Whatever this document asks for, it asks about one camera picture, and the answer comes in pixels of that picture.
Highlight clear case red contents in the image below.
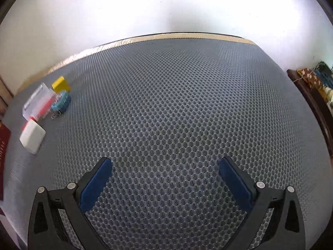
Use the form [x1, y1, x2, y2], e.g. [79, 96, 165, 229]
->
[22, 90, 58, 121]

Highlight yellow small box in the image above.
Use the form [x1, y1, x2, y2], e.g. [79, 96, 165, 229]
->
[51, 76, 71, 93]

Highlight white rounded box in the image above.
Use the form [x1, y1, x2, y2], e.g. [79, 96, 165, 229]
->
[20, 119, 46, 155]

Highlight clear case with label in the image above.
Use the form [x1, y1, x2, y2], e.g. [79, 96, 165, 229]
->
[22, 83, 55, 120]

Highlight grey mesh mat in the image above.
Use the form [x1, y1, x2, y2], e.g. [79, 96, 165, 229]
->
[1, 38, 332, 249]

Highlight dark wooden shelf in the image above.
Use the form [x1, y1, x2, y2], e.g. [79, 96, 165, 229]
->
[287, 68, 332, 159]

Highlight red tin with gold interior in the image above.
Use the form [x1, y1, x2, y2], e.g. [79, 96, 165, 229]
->
[0, 123, 11, 200]

